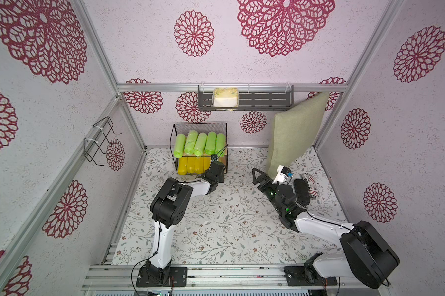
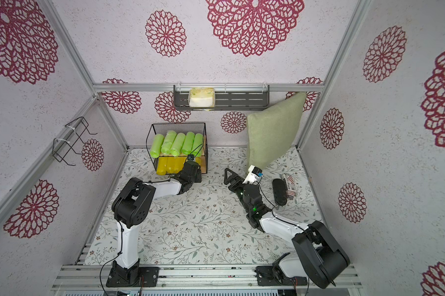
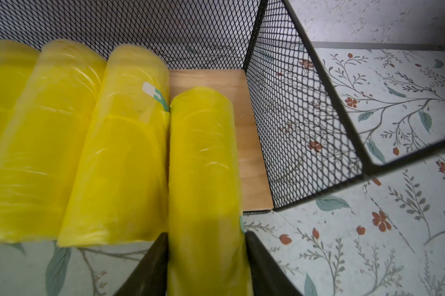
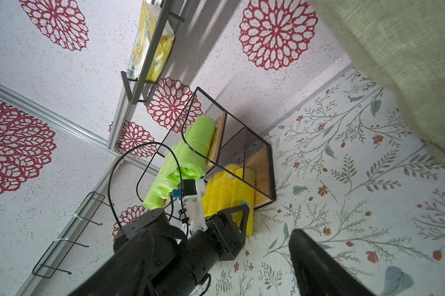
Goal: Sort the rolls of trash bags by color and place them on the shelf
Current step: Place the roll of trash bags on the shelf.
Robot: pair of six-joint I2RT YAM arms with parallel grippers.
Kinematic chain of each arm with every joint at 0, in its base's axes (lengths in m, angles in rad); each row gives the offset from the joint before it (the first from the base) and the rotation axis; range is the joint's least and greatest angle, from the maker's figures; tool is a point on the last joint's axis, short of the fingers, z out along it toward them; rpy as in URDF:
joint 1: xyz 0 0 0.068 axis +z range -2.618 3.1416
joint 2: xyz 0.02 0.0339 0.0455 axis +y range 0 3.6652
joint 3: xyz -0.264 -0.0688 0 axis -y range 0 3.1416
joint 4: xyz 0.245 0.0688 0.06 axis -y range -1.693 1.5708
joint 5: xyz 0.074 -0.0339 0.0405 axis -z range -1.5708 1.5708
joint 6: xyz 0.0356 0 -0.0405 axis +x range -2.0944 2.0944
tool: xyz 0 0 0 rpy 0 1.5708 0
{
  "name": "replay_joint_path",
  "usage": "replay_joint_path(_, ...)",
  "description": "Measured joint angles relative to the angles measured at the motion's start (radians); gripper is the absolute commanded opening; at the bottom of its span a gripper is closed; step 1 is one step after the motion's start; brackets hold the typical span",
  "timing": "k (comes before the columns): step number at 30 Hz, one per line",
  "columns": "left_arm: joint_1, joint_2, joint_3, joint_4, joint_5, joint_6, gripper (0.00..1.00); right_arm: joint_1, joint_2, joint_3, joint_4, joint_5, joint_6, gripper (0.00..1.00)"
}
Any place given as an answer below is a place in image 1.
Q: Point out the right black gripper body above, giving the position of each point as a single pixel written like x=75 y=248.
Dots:
x=267 y=183

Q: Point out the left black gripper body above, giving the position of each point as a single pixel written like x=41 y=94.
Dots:
x=220 y=179

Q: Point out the green bag roll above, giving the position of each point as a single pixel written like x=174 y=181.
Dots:
x=200 y=145
x=220 y=146
x=179 y=146
x=190 y=142
x=210 y=146

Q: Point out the yellow bag roll front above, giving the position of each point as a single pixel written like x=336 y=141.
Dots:
x=182 y=166

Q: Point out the black wire wooden shelf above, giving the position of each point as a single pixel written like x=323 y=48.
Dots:
x=184 y=128

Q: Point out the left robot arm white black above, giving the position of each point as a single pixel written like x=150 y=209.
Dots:
x=170 y=204

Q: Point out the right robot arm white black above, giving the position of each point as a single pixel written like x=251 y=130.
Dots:
x=363 y=253

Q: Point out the black oval object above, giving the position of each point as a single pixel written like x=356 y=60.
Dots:
x=302 y=192

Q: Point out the green cushion pillow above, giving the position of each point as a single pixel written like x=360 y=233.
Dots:
x=294 y=131

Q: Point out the white yellow sponge block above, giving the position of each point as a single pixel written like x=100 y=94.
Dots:
x=225 y=98

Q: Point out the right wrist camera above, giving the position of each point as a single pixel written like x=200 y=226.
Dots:
x=284 y=175

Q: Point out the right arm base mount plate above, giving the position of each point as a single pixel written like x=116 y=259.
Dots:
x=302 y=276

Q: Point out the grey wall mounted rack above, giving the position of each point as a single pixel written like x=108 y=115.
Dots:
x=250 y=100

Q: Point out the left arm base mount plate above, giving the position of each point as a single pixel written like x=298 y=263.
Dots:
x=151 y=276

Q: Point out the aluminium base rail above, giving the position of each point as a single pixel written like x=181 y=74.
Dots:
x=209 y=277

